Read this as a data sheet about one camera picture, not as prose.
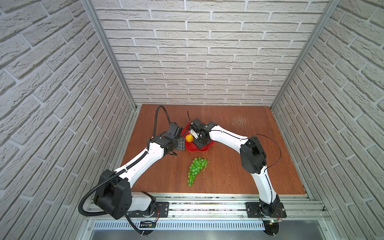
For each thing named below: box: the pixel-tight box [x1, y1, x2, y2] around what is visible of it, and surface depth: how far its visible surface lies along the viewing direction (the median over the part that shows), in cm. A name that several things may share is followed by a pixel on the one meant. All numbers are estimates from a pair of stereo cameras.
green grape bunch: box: [187, 157, 209, 187], surface depth 86 cm
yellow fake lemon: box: [185, 134, 194, 143], surface depth 98 cm
